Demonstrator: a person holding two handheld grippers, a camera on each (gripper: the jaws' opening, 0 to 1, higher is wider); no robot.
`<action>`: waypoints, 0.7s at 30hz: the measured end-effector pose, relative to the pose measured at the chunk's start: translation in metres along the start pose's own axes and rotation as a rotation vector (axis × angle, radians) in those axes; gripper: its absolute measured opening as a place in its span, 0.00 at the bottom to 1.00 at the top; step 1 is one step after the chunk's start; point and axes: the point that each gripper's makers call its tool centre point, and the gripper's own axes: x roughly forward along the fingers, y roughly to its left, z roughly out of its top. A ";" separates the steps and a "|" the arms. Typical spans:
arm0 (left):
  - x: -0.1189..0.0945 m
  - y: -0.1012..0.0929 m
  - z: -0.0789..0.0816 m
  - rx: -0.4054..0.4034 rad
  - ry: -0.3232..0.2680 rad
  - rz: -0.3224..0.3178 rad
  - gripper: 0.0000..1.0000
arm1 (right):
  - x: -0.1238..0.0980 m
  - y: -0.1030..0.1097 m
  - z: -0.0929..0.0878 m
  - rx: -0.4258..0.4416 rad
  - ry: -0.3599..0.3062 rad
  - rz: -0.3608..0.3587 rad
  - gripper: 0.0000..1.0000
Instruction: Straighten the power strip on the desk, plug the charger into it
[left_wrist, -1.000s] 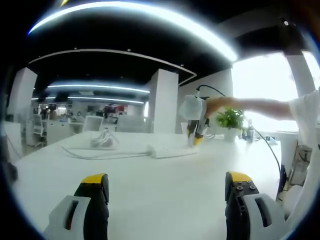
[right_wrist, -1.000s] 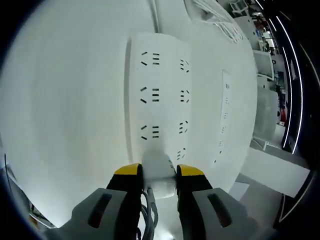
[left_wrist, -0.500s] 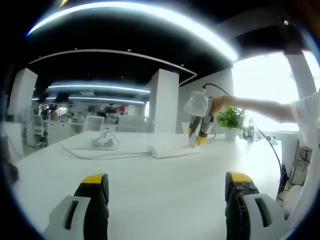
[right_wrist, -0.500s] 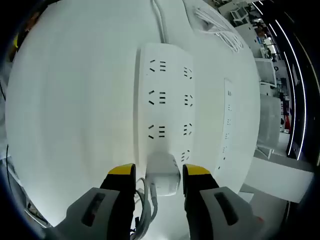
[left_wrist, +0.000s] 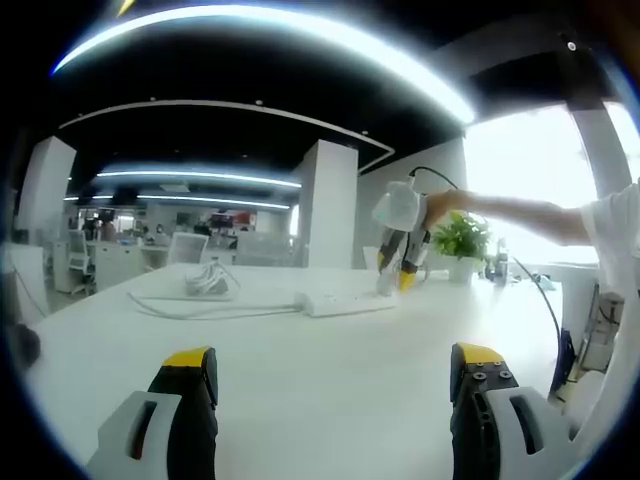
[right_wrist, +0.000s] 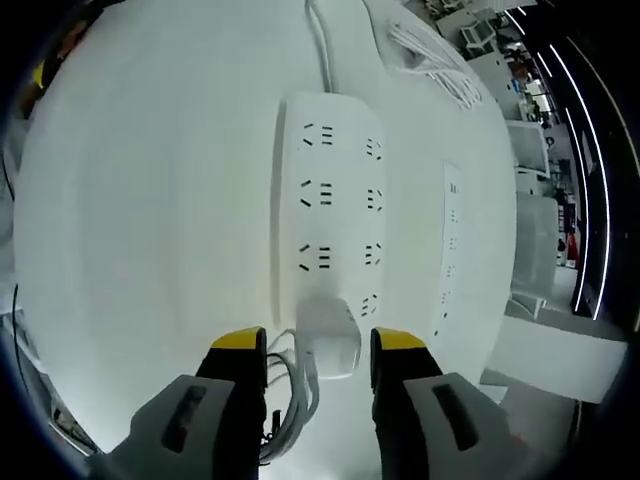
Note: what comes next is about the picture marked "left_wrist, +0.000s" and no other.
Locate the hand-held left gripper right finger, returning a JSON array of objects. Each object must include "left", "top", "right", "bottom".
[{"left": 449, "top": 342, "right": 584, "bottom": 480}]

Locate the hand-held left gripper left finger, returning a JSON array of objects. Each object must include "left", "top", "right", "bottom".
[{"left": 85, "top": 345, "right": 220, "bottom": 480}]

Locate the white power strip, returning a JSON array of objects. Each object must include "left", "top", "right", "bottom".
[{"left": 293, "top": 289, "right": 400, "bottom": 318}]

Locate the white power strip cable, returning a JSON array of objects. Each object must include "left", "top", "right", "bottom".
[{"left": 126, "top": 290, "right": 302, "bottom": 322}]

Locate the white chair behind desk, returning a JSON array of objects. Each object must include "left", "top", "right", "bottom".
[{"left": 361, "top": 245, "right": 387, "bottom": 272}]

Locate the white desk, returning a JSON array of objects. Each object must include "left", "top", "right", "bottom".
[{"left": 24, "top": 262, "right": 566, "bottom": 480}]

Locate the long curved ceiling light strip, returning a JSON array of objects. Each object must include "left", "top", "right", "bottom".
[{"left": 49, "top": 3, "right": 476, "bottom": 125}]

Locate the person's right hand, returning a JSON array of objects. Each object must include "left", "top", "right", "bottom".
[{"left": 422, "top": 188, "right": 474, "bottom": 229}]

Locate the green potted plant white pot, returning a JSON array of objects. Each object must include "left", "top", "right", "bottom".
[{"left": 430, "top": 209, "right": 494, "bottom": 286}]

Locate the dark bottle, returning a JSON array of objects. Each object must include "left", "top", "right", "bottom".
[{"left": 483, "top": 238, "right": 512, "bottom": 285}]

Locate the white mesh office chair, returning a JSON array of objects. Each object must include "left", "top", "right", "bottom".
[{"left": 168, "top": 231, "right": 211, "bottom": 265}]

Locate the dark round object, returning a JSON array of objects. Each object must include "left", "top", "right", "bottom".
[{"left": 8, "top": 323, "right": 42, "bottom": 369}]

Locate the person's white shirt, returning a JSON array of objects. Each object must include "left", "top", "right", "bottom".
[{"left": 569, "top": 182, "right": 640, "bottom": 447}]

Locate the white office chair with armrests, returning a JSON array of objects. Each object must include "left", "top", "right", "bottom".
[{"left": 63, "top": 229, "right": 97, "bottom": 297}]

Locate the coiled white cable bundle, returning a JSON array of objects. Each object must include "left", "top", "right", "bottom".
[{"left": 183, "top": 259, "right": 242, "bottom": 302}]

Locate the red wall screen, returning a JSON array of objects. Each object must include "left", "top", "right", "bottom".
[{"left": 211, "top": 211, "right": 257, "bottom": 230}]

